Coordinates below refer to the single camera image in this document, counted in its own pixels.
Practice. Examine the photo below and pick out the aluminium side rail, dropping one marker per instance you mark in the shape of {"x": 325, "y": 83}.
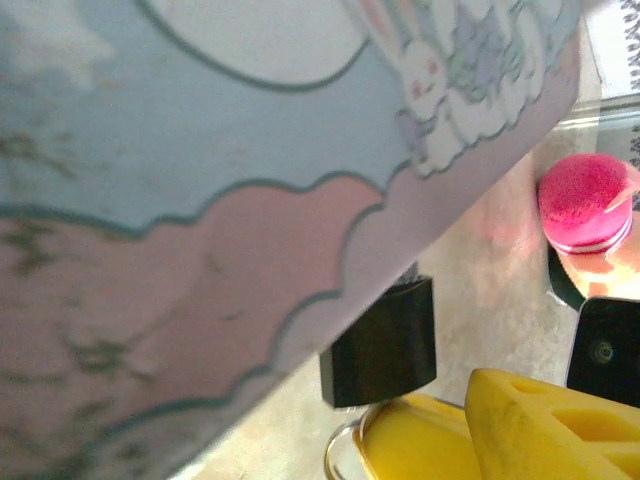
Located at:
{"x": 605, "y": 117}

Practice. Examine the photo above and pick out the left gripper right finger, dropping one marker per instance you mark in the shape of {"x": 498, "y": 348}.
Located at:
{"x": 540, "y": 440}

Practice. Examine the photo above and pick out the plush doll with pink hat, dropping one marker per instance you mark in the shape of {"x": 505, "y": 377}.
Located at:
{"x": 582, "y": 210}

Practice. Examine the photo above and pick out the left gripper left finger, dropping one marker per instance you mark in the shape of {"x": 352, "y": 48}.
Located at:
{"x": 420, "y": 445}

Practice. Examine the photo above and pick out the blue pink cartoon tin box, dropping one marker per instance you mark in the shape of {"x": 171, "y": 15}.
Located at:
{"x": 200, "y": 175}

